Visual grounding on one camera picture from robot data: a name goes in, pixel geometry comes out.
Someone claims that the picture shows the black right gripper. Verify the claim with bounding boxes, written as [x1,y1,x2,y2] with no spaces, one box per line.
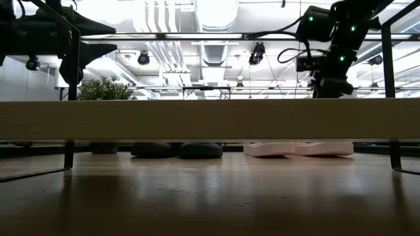
[312,76,356,99]

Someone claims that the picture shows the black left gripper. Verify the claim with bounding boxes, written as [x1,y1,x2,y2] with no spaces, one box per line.
[34,5,118,87]

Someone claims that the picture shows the pink rubber slide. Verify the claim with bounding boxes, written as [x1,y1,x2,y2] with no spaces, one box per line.
[243,141,296,157]
[293,141,355,157]

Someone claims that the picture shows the black rubber slide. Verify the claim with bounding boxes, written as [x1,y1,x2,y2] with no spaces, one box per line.
[130,142,180,159]
[178,142,224,161]

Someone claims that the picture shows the black ceiling spotlight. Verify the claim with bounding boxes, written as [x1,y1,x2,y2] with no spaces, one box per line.
[137,51,151,66]
[368,54,384,67]

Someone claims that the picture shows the green potted plant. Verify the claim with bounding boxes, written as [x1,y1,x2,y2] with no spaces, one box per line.
[77,75,134,155]

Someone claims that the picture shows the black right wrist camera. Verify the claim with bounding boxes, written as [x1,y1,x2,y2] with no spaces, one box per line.
[295,54,326,73]

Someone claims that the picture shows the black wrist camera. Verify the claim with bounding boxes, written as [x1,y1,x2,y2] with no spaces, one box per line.
[25,56,41,72]
[295,54,326,73]

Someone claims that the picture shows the black aluminium rig frame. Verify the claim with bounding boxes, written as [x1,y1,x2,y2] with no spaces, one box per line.
[80,31,420,43]

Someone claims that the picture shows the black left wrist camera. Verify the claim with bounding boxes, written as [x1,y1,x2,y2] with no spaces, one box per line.
[25,56,41,72]

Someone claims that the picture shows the black overhead camera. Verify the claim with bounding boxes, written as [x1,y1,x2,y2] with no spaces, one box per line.
[248,42,266,66]

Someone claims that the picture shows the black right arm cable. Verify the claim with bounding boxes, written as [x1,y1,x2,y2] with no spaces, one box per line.
[243,15,329,65]

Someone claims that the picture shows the wooden shelf with black frame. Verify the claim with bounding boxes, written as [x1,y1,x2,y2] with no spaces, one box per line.
[0,0,420,183]

